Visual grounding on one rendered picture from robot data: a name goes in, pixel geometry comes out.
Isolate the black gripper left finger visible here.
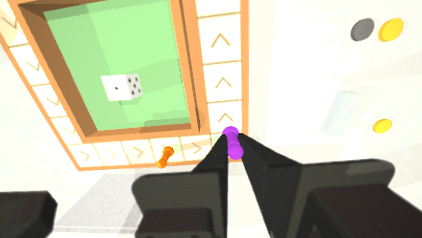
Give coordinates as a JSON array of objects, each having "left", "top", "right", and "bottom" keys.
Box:
[{"left": 131, "top": 134, "right": 229, "bottom": 238}]

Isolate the purple game pawn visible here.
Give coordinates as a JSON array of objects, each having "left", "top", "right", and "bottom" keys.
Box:
[{"left": 222, "top": 126, "right": 244, "bottom": 160}]

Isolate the orange game pawn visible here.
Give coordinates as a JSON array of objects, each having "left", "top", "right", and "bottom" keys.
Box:
[{"left": 157, "top": 146, "right": 174, "bottom": 169}]

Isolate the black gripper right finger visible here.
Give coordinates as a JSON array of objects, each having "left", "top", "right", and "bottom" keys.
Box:
[{"left": 237, "top": 133, "right": 396, "bottom": 238}]

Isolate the white die with black pips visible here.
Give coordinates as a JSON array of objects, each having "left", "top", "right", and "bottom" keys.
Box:
[{"left": 101, "top": 73, "right": 143, "bottom": 100}]

